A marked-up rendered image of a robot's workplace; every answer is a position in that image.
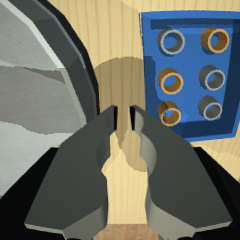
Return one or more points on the grey metal sleeve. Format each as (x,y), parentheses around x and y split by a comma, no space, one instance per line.
(180,41)
(217,82)
(214,112)

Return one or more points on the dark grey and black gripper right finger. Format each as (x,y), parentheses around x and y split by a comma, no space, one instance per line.
(188,192)

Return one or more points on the bronze bushing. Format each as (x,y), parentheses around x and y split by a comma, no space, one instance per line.
(172,119)
(176,86)
(222,43)

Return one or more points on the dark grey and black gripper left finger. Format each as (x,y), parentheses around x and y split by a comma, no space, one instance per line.
(64,194)

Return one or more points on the blue crate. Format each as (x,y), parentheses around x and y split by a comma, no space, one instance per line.
(193,126)

